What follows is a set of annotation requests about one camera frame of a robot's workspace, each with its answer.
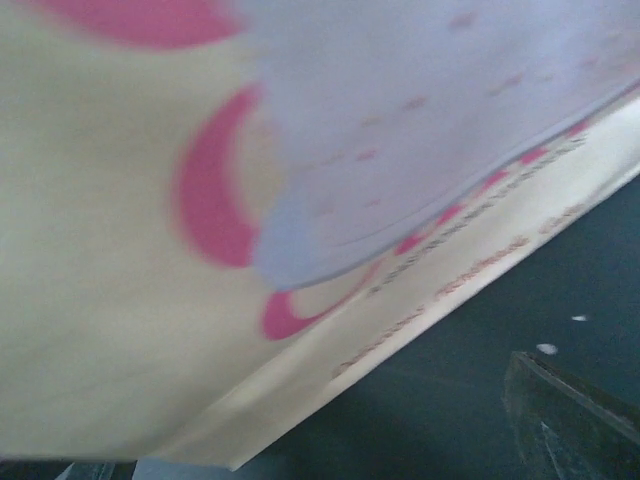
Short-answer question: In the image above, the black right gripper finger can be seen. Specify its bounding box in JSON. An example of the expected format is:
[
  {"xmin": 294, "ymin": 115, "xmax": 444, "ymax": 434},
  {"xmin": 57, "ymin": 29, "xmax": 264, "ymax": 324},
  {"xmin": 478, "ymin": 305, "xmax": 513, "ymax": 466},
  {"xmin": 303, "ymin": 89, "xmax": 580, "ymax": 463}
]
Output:
[{"xmin": 503, "ymin": 352, "xmax": 639, "ymax": 479}]

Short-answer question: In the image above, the cream pink Cakes paper bag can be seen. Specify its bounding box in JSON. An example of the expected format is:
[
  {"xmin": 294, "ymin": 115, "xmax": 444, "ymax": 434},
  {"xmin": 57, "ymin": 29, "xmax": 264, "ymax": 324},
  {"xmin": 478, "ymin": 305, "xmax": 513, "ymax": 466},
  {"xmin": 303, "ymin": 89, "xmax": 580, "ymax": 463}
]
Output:
[{"xmin": 1, "ymin": 1, "xmax": 639, "ymax": 469}]

